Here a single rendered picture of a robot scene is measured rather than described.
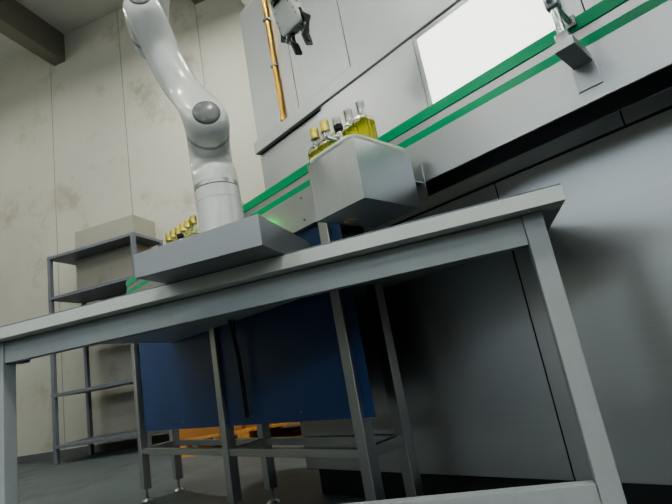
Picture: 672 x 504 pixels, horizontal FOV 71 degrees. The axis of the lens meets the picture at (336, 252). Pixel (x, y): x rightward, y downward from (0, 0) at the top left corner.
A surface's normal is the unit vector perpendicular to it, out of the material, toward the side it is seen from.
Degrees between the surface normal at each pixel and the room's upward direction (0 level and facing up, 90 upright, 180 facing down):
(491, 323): 90
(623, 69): 90
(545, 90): 90
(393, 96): 90
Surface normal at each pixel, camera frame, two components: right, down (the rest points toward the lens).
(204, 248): -0.31, -0.17
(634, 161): -0.72, -0.04
